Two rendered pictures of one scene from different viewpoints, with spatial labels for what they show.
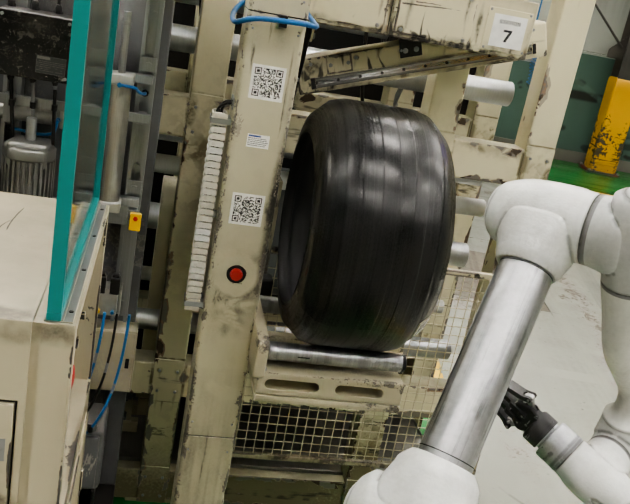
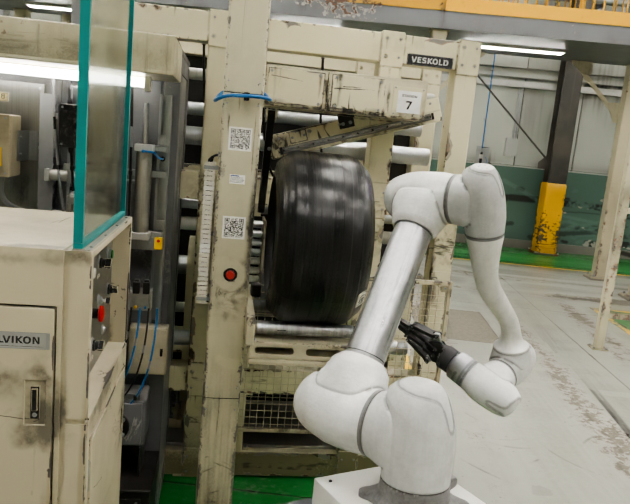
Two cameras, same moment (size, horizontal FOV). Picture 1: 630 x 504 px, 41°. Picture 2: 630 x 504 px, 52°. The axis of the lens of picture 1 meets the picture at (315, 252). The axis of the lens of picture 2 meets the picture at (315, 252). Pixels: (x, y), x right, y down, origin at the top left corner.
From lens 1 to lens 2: 0.41 m
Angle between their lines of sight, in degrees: 9
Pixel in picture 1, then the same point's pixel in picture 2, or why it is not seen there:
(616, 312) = (477, 253)
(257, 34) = (230, 107)
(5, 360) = (47, 277)
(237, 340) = (235, 323)
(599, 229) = (455, 193)
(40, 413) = (72, 314)
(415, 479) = (340, 367)
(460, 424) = (370, 330)
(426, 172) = (351, 187)
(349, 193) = (298, 203)
